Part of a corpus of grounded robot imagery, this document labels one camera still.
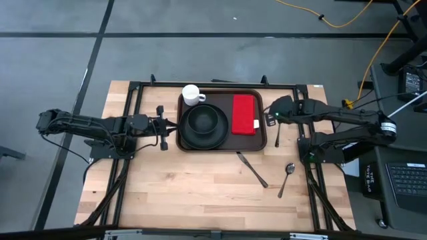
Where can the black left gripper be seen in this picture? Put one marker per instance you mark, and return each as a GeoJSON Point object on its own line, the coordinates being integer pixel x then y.
{"type": "Point", "coordinates": [161, 128]}

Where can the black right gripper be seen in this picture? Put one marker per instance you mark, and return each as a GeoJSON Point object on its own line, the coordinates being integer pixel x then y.
{"type": "Point", "coordinates": [283, 106]}

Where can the dark metal fork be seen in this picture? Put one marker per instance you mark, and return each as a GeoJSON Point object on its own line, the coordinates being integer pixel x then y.
{"type": "Point", "coordinates": [277, 136]}

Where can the black bowl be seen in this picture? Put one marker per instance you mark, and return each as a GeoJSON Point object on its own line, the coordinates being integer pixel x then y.
{"type": "Point", "coordinates": [203, 120]}

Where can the black round plate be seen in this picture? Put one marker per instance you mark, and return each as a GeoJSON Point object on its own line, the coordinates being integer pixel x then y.
{"type": "Point", "coordinates": [203, 141]}

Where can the white ceramic mug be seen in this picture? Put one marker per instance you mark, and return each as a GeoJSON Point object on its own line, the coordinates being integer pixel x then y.
{"type": "Point", "coordinates": [191, 94]}

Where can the red napkin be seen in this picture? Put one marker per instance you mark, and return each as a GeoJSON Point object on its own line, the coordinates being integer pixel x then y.
{"type": "Point", "coordinates": [243, 115]}

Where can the dark metal knife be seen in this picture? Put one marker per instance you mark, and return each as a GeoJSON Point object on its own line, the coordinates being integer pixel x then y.
{"type": "Point", "coordinates": [251, 169]}

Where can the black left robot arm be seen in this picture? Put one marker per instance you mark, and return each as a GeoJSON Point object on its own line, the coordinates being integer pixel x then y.
{"type": "Point", "coordinates": [83, 121]}

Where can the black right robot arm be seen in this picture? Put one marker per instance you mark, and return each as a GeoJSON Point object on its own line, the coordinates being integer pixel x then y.
{"type": "Point", "coordinates": [350, 115]}

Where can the brown plastic tray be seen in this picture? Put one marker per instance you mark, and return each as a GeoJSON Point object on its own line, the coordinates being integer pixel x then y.
{"type": "Point", "coordinates": [243, 141]}

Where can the dark metal spoon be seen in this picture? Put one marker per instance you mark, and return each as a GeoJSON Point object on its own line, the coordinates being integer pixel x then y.
{"type": "Point", "coordinates": [289, 168]}

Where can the white paper sheet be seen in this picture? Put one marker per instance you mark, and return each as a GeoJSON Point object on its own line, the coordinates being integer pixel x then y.
{"type": "Point", "coordinates": [352, 166]}

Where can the black printed tote bag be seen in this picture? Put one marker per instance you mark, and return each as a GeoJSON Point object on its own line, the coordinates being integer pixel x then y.
{"type": "Point", "coordinates": [372, 180]}

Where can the white rod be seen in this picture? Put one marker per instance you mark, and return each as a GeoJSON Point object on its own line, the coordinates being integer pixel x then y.
{"type": "Point", "coordinates": [407, 104]}

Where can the dark grey side desk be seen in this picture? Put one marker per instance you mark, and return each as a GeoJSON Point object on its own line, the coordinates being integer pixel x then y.
{"type": "Point", "coordinates": [400, 153]}

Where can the black desk leg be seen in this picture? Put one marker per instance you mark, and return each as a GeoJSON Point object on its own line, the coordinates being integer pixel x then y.
{"type": "Point", "coordinates": [407, 56]}

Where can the black laptop keyboard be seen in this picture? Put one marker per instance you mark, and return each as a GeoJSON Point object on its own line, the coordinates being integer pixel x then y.
{"type": "Point", "coordinates": [408, 183]}

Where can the black gantry crossbar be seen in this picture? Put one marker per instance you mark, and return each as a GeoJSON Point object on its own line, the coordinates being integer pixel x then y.
{"type": "Point", "coordinates": [50, 232]}

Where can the grey furniture foot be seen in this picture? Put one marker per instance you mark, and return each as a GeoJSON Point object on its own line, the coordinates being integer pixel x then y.
{"type": "Point", "coordinates": [11, 153]}

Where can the black frame clamp knob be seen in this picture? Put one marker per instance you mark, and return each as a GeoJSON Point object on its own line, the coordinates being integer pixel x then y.
{"type": "Point", "coordinates": [152, 79]}
{"type": "Point", "coordinates": [264, 80]}

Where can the black aluminium table frame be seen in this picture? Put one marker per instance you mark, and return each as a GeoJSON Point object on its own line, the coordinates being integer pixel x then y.
{"type": "Point", "coordinates": [217, 84]}

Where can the silver gantry bracket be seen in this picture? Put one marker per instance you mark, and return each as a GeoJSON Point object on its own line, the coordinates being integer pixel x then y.
{"type": "Point", "coordinates": [123, 234]}
{"type": "Point", "coordinates": [308, 236]}

